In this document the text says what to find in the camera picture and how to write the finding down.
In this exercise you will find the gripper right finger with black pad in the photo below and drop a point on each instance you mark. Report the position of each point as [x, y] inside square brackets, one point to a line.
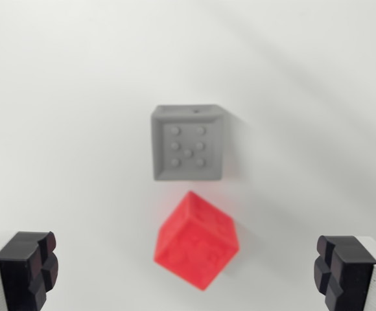
[353, 278]

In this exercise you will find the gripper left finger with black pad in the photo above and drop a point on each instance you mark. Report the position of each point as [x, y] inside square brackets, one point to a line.
[16, 275]

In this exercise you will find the gray plastic cube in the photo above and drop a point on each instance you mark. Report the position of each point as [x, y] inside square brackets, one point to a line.
[188, 145]

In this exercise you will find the red plastic cube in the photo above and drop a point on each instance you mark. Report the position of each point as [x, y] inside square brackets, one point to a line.
[196, 243]

